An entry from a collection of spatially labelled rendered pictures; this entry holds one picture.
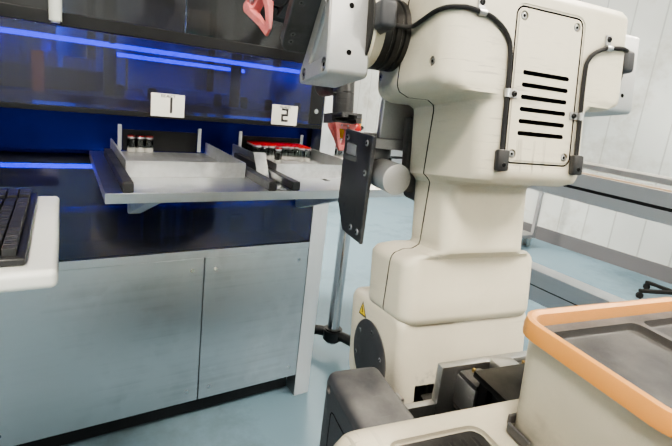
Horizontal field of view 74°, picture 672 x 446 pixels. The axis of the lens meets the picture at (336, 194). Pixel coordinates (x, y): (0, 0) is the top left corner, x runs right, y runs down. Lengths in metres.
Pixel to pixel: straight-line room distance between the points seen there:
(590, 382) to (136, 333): 1.26
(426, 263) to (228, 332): 1.05
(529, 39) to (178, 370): 1.34
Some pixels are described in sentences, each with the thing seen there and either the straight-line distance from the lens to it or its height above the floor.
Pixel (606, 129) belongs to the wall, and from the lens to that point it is 4.38.
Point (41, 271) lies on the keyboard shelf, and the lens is 0.77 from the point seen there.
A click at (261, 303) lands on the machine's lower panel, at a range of 1.55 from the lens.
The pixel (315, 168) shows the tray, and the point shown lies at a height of 0.90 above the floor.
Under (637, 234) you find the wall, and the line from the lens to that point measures 4.32.
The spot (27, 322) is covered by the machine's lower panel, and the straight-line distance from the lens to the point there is 1.42.
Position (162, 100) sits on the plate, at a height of 1.03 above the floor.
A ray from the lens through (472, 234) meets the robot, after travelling 0.61.
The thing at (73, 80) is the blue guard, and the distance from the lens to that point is 1.27.
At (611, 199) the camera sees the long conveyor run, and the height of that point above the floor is 0.88.
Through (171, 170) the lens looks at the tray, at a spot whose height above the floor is 0.90.
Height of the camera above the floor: 1.09
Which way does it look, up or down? 12 degrees down
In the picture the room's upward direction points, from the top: 7 degrees clockwise
